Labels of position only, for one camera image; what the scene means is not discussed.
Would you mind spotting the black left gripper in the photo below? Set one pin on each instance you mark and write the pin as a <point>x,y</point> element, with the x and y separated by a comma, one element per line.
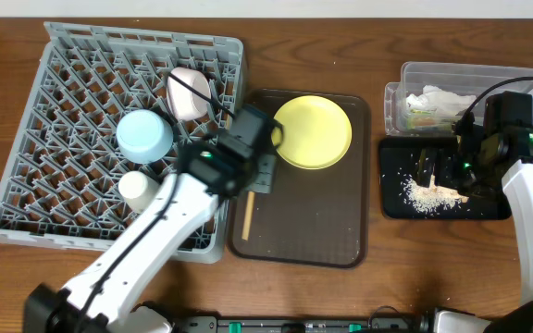
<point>266,173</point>

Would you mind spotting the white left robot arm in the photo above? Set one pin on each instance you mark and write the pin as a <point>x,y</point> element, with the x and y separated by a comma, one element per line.
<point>101,298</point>

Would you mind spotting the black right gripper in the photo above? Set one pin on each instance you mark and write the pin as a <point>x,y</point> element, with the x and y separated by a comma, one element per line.
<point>426,166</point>

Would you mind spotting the white paper napkin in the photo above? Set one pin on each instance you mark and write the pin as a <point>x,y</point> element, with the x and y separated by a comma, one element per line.
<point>437,102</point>

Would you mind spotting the grey plastic dish rack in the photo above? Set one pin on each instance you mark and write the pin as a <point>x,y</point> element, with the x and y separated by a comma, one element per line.
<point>59,188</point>

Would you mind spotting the green snack wrapper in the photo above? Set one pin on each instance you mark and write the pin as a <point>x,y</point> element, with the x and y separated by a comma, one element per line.
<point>429,123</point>

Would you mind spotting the yellow round plate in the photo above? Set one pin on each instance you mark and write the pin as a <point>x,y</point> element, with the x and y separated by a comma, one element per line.
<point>316,132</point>

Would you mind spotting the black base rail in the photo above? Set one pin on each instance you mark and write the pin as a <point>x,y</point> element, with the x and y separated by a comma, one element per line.
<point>271,324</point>

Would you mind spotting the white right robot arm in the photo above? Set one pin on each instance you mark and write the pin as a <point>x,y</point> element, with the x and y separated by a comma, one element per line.
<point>517,190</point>

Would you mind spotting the black waste tray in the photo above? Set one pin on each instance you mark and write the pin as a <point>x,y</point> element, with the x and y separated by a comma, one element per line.
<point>400,155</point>

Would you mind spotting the pink white bowl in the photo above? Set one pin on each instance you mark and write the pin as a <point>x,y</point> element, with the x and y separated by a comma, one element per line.
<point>187,105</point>

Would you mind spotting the white cup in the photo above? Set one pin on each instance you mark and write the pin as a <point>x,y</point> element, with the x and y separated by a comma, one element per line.
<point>137,190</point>

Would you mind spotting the light blue bowl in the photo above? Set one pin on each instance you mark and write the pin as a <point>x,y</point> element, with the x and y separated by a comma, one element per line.
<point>144,137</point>

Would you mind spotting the clear plastic bin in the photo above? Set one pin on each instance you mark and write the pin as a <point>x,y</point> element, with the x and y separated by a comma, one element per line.
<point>462,79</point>

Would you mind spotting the pile of rice waste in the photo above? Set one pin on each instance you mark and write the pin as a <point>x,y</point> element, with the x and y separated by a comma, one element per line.
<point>431,199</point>

